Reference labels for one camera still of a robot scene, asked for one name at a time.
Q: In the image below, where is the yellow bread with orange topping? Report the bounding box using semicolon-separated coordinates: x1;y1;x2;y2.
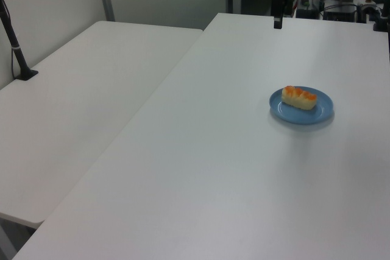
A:
281;85;317;111

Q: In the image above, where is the black electronics box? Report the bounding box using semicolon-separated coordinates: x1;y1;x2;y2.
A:
323;4;358;23

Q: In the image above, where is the black clamp stand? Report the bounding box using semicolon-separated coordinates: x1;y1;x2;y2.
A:
372;0;390;33

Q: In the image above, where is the blue round plate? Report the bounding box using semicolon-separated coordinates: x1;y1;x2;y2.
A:
269;86;335;126

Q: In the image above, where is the white side table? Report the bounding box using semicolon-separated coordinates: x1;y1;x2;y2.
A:
0;20;204;224

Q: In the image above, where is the black camera stand pole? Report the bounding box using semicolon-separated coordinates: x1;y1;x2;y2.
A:
0;0;40;82

